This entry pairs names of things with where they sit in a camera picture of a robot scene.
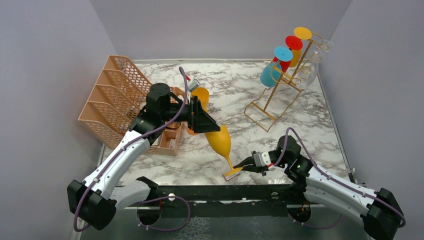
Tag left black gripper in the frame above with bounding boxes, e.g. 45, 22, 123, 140
161, 95, 221, 133

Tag orange plastic wine glass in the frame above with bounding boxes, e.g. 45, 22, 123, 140
186, 127, 197, 136

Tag yellow plastic wine glass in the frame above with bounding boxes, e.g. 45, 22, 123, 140
191, 86, 210, 112

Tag red white staples box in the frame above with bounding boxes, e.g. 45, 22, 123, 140
222, 167, 242, 181

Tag clear wine glass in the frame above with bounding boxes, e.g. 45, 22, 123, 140
296, 48, 324, 90
317, 39, 334, 52

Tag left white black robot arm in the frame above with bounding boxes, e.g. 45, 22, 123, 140
66, 83, 221, 232

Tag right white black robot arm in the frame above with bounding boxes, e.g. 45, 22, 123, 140
235, 135, 405, 240

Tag blue plastic wine glass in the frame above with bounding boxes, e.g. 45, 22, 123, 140
259, 46, 294, 88

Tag red plastic wine glass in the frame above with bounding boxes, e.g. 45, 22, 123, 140
272, 35, 303, 72

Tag yellow wine glass top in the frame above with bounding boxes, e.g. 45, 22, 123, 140
285, 26, 312, 67

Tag peach plastic file organizer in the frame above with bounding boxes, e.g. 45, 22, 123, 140
78, 54, 186, 157

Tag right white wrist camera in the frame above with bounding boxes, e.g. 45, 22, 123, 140
252, 152, 276, 171

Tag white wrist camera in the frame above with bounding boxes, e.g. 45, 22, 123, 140
186, 76, 201, 93
252, 152, 276, 171

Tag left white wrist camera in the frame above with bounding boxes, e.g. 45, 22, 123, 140
186, 76, 201, 93

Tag gold wire wine glass rack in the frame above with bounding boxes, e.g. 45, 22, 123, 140
243, 31, 325, 132

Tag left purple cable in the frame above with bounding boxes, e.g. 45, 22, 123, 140
72, 66, 192, 233

